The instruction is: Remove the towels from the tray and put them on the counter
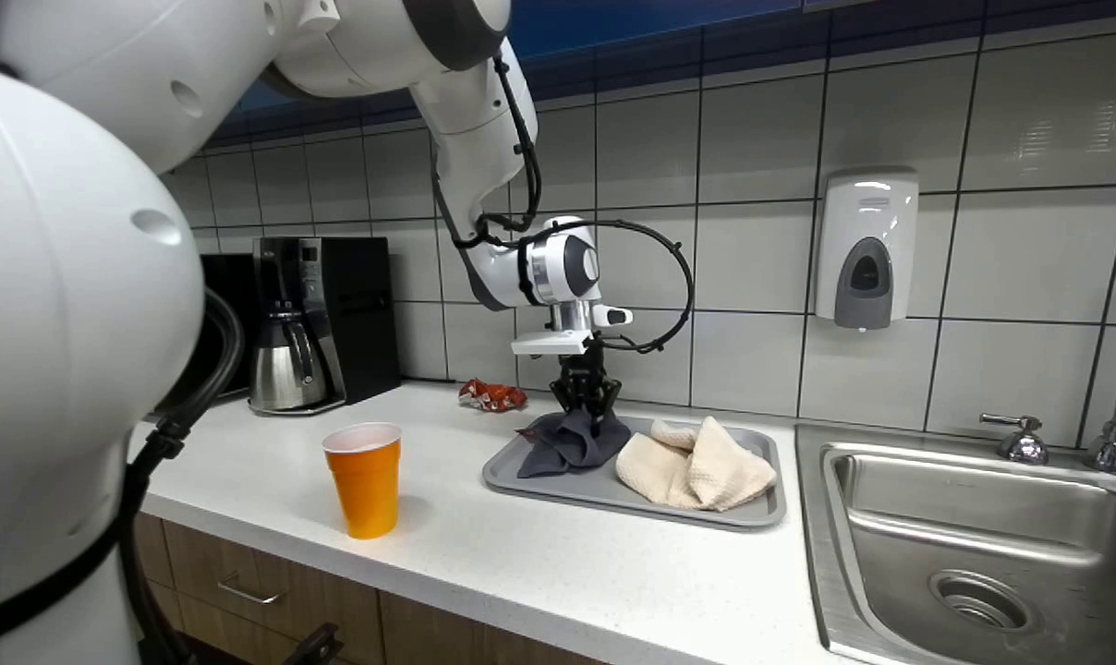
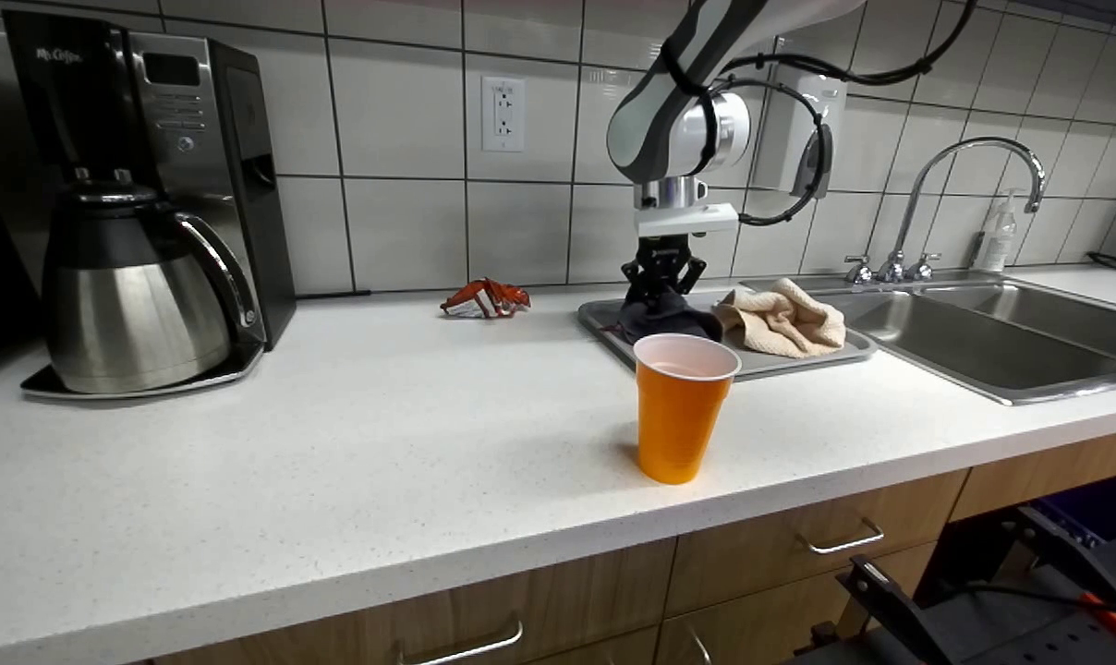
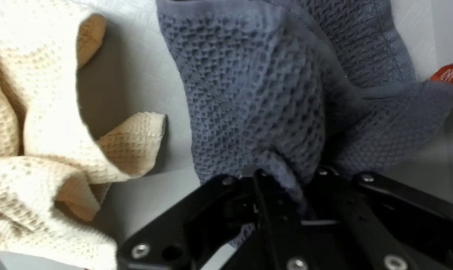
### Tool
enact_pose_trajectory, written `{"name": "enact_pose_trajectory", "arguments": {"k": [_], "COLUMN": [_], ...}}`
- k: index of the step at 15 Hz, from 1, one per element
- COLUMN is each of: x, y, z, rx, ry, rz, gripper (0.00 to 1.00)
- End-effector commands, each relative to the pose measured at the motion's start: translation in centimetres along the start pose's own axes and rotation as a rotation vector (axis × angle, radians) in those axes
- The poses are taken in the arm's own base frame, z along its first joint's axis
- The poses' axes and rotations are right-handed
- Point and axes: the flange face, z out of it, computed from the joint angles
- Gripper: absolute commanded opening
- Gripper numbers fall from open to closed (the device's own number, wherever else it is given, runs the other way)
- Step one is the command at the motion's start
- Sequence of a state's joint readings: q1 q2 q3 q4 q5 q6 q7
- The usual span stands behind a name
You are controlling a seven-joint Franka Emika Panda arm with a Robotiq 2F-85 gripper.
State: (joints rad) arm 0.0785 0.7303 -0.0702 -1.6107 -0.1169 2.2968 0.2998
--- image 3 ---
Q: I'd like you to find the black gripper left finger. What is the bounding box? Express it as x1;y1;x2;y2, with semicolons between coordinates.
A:
116;169;309;270

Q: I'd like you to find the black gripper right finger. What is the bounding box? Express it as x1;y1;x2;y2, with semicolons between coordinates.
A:
300;166;453;270

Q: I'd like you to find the dark gray waffle towel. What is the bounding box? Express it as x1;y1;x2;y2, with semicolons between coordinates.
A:
155;0;453;253

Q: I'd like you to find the beige waffle towel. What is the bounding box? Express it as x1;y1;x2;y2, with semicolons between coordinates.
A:
0;0;168;270

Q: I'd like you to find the red snack packet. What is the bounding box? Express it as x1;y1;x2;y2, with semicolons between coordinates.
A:
428;58;453;88

